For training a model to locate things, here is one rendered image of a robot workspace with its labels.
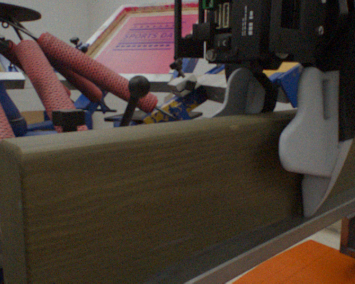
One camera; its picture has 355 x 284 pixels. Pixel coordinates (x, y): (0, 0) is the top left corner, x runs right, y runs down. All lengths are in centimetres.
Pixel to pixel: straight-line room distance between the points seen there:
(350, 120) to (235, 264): 11
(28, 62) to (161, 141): 65
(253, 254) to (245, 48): 11
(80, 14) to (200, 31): 460
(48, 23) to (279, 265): 434
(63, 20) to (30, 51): 389
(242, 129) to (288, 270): 27
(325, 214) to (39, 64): 63
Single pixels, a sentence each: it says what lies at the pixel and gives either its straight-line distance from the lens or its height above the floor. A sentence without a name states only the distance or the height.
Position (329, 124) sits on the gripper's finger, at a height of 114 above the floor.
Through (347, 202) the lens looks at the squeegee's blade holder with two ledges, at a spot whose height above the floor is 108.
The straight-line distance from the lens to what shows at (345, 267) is 47.
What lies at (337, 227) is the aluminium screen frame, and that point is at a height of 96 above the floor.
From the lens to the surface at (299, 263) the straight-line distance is 46.
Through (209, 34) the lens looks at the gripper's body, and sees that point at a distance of 21.
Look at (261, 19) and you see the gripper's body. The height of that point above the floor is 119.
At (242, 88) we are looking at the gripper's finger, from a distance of 25.
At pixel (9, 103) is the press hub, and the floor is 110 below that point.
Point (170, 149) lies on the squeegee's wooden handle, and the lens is 16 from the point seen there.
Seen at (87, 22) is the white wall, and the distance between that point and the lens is 482.
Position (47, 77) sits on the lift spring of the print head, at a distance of 74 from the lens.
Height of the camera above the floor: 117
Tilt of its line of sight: 10 degrees down
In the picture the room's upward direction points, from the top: straight up
